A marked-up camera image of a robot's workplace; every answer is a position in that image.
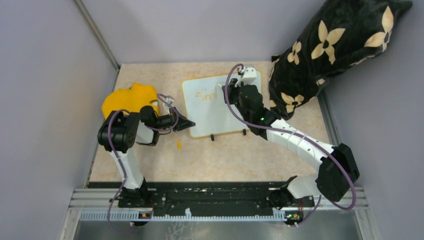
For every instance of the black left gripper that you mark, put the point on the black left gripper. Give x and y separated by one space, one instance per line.
182 122

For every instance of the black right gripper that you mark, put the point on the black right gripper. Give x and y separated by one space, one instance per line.
231 88

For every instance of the white board yellow frame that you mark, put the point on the white board yellow frame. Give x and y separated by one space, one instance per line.
204 106

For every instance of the white marker pen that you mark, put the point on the white marker pen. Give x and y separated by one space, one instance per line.
221 89

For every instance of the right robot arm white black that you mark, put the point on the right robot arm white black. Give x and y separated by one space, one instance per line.
335 165

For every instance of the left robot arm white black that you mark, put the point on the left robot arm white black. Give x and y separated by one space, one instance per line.
123 129

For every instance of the yellow cloth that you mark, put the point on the yellow cloth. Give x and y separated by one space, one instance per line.
131 99

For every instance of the black floral pillow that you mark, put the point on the black floral pillow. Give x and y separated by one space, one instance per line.
341 35

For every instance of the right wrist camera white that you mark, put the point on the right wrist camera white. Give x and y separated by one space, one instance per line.
247 75

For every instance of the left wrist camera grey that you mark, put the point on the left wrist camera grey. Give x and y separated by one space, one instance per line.
167 101

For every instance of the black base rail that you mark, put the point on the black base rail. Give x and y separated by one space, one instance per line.
204 202

